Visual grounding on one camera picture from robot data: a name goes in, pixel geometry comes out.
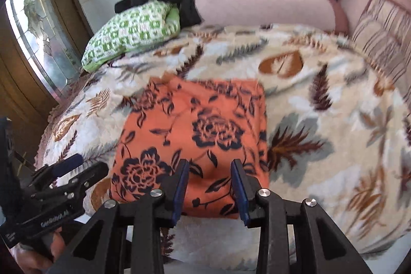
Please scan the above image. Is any orange black floral blouse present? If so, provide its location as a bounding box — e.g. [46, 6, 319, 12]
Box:
[109, 74, 270, 218]

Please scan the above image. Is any left hand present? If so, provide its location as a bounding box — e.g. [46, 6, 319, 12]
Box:
[9, 228, 66, 274]

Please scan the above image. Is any pink scalloped bed cover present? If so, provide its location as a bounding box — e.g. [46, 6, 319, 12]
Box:
[34, 73, 91, 169]

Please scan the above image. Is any leaf pattern beige blanket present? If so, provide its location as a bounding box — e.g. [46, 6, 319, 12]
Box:
[42, 25, 410, 270]

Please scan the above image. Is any stained glass wooden door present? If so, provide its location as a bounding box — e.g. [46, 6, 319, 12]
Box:
[1, 0, 92, 161]

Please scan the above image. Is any green white checked pillow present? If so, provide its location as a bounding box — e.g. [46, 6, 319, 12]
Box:
[81, 0, 180, 73]

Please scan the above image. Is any pink quilted bolster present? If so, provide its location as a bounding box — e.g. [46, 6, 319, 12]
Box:
[194, 0, 349, 33]

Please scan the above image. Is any striped beige quilt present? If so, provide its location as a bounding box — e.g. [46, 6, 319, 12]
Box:
[352, 0, 410, 102]

